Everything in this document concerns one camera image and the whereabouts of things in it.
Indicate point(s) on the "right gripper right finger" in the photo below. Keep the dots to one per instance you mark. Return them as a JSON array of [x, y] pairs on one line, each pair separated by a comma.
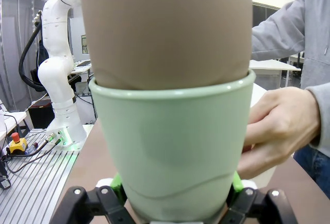
[[257, 206]]

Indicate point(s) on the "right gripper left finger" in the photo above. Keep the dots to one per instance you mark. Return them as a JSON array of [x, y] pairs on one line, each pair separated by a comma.
[[103, 203]]

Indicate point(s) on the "green plastic cup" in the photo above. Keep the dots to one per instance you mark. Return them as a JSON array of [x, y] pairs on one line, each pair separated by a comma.
[[172, 141]]

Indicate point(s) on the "brown plastic cup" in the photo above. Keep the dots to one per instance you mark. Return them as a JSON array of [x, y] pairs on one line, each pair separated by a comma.
[[167, 33]]

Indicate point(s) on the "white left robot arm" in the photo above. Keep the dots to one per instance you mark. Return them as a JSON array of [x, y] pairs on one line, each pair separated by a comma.
[[58, 67]]

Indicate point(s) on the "person's left forearm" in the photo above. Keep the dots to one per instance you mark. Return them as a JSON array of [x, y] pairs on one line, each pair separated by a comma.
[[321, 121]]

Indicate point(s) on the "person's right forearm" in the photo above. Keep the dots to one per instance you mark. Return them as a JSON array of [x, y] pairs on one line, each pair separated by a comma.
[[278, 36]]

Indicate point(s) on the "person's left hand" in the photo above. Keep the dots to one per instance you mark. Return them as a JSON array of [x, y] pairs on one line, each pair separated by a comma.
[[281, 131]]

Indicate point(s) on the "yellow emergency stop button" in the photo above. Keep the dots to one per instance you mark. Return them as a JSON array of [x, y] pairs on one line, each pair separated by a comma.
[[16, 144]]

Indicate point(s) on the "white side table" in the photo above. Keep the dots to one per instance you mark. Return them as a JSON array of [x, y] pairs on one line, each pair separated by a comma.
[[273, 65]]

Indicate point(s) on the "person in grey hoodie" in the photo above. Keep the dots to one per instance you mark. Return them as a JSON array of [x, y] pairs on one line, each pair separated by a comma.
[[318, 64]]

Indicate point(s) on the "ridged aluminium base plate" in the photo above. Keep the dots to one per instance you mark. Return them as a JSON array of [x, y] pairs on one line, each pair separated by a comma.
[[33, 182]]

